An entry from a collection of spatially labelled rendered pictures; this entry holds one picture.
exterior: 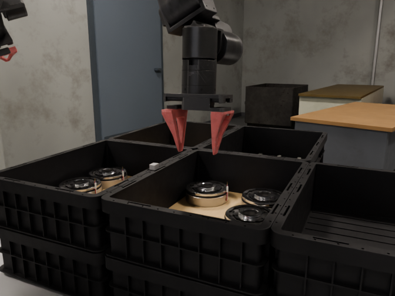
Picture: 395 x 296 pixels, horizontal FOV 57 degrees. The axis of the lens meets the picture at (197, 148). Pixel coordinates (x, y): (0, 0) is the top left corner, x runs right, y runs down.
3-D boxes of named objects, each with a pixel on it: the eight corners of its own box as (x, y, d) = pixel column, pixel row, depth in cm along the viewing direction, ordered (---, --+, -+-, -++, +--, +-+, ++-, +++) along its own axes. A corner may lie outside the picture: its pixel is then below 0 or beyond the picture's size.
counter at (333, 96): (378, 131, 615) (384, 85, 598) (354, 160, 433) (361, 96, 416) (334, 127, 653) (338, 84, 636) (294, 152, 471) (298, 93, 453)
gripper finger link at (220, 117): (194, 148, 66) (196, 96, 65) (233, 152, 64) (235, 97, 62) (179, 155, 60) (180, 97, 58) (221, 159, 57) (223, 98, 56)
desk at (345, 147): (423, 184, 350) (435, 107, 332) (378, 235, 249) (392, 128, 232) (348, 170, 396) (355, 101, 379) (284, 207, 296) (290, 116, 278)
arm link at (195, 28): (175, 20, 58) (205, 17, 55) (199, 27, 64) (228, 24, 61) (174, 65, 59) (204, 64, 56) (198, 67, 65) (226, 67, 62)
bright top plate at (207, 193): (216, 199, 82) (216, 197, 82) (178, 191, 87) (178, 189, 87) (234, 186, 91) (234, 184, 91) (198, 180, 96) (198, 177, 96)
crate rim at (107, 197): (266, 247, 51) (267, 231, 51) (97, 211, 64) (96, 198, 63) (309, 171, 87) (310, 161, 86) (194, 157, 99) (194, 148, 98)
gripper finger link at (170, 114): (176, 147, 67) (177, 96, 66) (213, 150, 65) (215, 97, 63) (160, 153, 61) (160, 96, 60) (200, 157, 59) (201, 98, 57)
